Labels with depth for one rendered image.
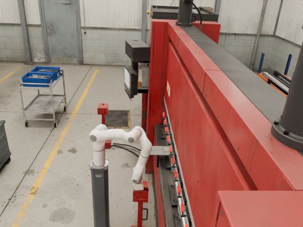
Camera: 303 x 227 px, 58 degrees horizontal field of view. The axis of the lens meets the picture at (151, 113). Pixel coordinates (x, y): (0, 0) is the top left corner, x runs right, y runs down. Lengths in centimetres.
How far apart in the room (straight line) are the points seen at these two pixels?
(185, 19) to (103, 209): 229
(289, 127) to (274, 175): 17
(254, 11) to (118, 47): 465
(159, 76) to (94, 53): 641
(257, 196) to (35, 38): 992
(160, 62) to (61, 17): 664
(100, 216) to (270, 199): 276
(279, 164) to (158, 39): 291
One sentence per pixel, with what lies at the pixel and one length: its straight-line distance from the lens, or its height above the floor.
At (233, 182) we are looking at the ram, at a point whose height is 202.
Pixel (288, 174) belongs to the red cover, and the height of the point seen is 230.
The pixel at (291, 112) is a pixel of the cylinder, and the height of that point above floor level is 240.
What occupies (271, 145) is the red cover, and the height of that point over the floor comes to 230.
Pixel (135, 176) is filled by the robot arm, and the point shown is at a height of 104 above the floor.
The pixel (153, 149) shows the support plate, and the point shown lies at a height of 100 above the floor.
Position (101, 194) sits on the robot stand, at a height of 66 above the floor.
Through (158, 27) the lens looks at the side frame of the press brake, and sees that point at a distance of 355.
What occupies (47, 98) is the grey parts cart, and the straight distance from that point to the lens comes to 644.
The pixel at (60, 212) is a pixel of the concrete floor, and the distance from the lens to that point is 395.
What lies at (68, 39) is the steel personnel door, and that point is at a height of 86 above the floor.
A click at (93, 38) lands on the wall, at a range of 983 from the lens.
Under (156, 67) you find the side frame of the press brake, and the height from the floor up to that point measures 172.
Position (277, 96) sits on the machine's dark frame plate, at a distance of 134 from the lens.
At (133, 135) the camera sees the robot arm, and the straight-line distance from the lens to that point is 250.
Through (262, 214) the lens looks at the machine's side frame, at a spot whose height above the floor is 230.
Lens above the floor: 273
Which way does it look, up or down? 26 degrees down
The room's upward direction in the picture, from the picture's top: 3 degrees clockwise
